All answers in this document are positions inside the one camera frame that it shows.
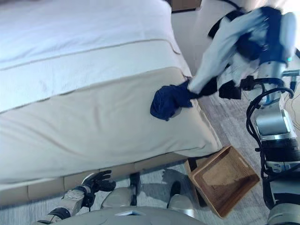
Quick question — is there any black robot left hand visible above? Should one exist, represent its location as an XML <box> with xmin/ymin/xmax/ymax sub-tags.
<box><xmin>82</xmin><ymin>170</ymin><xmax>117</xmax><ymax>195</ymax></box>

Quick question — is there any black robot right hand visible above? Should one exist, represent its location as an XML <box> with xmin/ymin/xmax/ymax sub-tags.
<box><xmin>241</xmin><ymin>6</ymin><xmax>288</xmax><ymax>65</ymax></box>

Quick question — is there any white and black garment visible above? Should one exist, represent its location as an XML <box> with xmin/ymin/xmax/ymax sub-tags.
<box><xmin>187</xmin><ymin>6</ymin><xmax>285</xmax><ymax>100</ymax></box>

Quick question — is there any navy blue garment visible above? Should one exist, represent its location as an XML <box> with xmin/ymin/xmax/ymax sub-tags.
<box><xmin>150</xmin><ymin>79</ymin><xmax>196</xmax><ymax>122</ymax></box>

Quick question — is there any beige bed blanket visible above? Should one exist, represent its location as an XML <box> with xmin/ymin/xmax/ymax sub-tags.
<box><xmin>0</xmin><ymin>66</ymin><xmax>223</xmax><ymax>185</ymax></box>

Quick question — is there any brown wicker basket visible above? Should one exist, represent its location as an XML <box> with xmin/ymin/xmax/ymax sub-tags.
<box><xmin>185</xmin><ymin>145</ymin><xmax>261</xmax><ymax>213</ymax></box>

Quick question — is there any robot left leg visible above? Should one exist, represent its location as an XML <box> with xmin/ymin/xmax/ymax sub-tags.
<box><xmin>102</xmin><ymin>173</ymin><xmax>143</xmax><ymax>213</ymax></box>

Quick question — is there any robot leg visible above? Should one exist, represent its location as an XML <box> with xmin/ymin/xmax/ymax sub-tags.
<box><xmin>102</xmin><ymin>173</ymin><xmax>143</xmax><ymax>213</ymax></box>
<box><xmin>166</xmin><ymin>180</ymin><xmax>200</xmax><ymax>218</ymax></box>

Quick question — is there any grey robot torso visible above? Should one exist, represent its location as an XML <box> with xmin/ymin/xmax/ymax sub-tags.
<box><xmin>35</xmin><ymin>205</ymin><xmax>211</xmax><ymax>225</ymax></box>

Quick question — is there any robot right leg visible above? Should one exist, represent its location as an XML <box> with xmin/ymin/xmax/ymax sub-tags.
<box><xmin>166</xmin><ymin>180</ymin><xmax>200</xmax><ymax>218</ymax></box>

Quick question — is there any wooden nightstand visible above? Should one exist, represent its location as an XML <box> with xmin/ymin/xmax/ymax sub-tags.
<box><xmin>170</xmin><ymin>0</ymin><xmax>202</xmax><ymax>12</ymax></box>

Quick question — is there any grey patterned rug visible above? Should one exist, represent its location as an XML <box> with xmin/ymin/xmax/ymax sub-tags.
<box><xmin>0</xmin><ymin>89</ymin><xmax>300</xmax><ymax>225</ymax></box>

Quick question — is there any white duvet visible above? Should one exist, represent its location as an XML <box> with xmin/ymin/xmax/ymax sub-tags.
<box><xmin>0</xmin><ymin>0</ymin><xmax>182</xmax><ymax>104</ymax></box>

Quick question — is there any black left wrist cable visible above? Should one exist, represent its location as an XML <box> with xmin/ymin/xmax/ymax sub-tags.
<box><xmin>82</xmin><ymin>185</ymin><xmax>96</xmax><ymax>208</ymax></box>

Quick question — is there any tan bed frame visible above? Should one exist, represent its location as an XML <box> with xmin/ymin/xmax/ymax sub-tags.
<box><xmin>0</xmin><ymin>156</ymin><xmax>188</xmax><ymax>208</ymax></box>

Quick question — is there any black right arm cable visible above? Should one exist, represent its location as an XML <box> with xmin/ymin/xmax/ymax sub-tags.
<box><xmin>245</xmin><ymin>86</ymin><xmax>296</xmax><ymax>202</ymax></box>

